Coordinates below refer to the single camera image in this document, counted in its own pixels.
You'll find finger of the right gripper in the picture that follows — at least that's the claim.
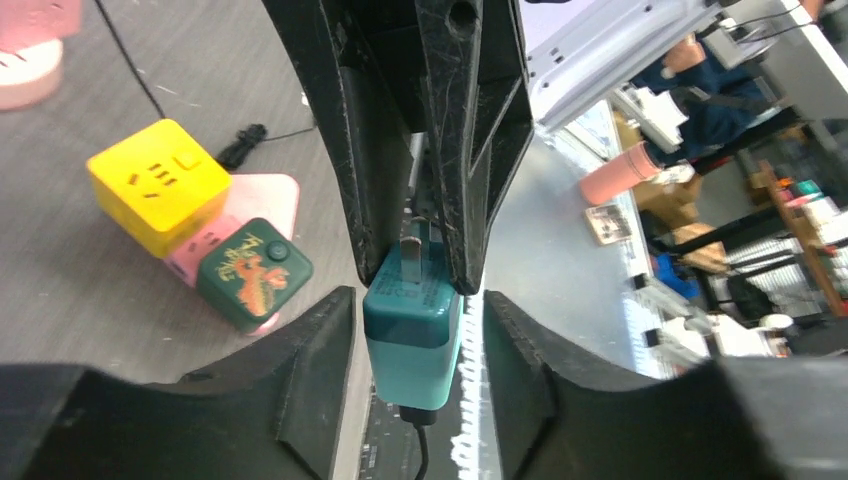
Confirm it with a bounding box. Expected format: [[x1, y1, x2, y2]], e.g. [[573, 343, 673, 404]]
[[264, 0, 421, 285], [415, 1, 533, 295]]

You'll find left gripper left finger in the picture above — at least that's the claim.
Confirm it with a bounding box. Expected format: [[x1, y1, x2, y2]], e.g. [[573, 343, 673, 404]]
[[1, 286, 356, 479]]

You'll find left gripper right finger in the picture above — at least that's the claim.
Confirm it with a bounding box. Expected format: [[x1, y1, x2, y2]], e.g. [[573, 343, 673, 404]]
[[484, 291, 847, 479]]

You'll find black power adapter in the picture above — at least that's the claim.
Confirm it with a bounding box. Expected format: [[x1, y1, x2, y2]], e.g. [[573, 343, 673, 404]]
[[92, 0, 318, 172]]

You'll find dark green cube socket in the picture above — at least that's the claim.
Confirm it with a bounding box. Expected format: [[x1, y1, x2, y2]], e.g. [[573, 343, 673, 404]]
[[195, 218, 314, 334]]

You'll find teal usb charger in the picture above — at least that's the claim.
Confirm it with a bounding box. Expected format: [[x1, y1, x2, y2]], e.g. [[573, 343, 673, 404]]
[[362, 218, 463, 426]]

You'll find yellow cube socket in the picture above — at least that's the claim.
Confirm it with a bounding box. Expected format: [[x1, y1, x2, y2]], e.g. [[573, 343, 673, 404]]
[[86, 119, 231, 259]]

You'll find pink cube socket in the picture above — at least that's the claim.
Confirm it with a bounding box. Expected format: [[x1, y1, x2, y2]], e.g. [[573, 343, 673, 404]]
[[1, 0, 82, 53]]

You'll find pink triangular power strip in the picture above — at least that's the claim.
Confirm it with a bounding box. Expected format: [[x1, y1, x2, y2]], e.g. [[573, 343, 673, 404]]
[[164, 174, 300, 335]]

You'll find pink tumbler bottle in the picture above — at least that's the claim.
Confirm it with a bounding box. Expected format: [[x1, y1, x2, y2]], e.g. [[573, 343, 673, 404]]
[[579, 141, 662, 206]]

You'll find smartphone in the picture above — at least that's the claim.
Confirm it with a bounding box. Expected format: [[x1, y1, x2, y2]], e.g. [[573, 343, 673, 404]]
[[584, 204, 632, 245]]

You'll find pink round power strip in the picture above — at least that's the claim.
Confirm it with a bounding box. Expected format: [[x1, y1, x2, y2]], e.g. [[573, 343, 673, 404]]
[[1, 39, 64, 111]]

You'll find black usb cable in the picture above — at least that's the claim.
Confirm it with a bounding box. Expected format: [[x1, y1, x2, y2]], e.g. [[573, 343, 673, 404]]
[[399, 405, 440, 480]]

